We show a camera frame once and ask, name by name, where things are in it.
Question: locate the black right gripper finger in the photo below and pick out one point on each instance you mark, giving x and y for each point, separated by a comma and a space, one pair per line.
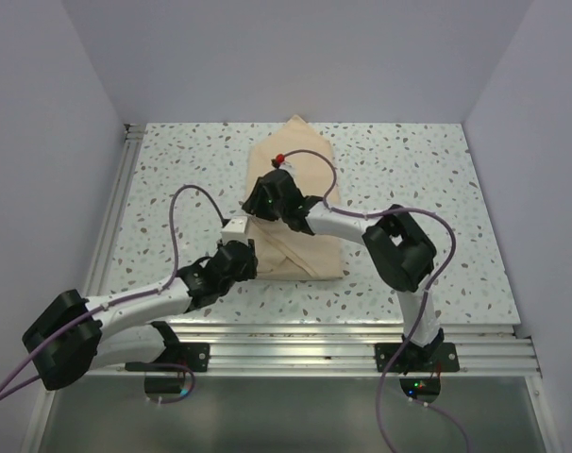
295, 220
258, 203

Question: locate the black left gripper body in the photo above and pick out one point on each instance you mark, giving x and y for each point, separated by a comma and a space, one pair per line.
248, 272

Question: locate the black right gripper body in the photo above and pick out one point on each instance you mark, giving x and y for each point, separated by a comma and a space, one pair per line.
277, 209

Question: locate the beige cloth mat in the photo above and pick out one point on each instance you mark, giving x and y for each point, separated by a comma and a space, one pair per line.
282, 253

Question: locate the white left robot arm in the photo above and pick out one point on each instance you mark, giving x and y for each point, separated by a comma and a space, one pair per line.
65, 340

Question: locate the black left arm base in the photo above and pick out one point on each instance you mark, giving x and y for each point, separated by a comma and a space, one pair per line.
183, 359

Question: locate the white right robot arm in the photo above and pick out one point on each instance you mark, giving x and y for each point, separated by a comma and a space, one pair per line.
401, 251

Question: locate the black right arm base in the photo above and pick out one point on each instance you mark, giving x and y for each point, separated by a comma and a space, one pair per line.
421, 367

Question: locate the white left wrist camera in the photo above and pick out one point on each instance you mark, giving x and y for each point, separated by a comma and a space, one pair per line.
235, 230

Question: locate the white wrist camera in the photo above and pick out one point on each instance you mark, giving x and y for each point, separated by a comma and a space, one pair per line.
235, 230
279, 162

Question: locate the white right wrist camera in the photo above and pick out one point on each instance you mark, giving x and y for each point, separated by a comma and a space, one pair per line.
279, 162

